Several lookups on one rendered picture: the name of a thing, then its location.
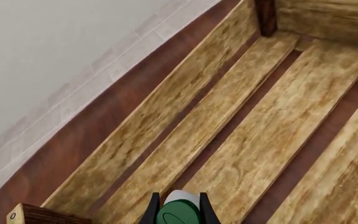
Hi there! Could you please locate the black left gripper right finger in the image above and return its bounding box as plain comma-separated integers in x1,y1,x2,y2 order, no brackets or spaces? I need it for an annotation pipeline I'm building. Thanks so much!
199,192,222,224

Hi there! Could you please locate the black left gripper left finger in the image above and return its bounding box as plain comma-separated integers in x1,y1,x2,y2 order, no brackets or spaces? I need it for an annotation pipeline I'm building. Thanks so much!
142,192,160,224

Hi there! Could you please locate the wooden slat tray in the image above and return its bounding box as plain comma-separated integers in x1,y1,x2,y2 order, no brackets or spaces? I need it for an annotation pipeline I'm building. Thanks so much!
6,0,358,224

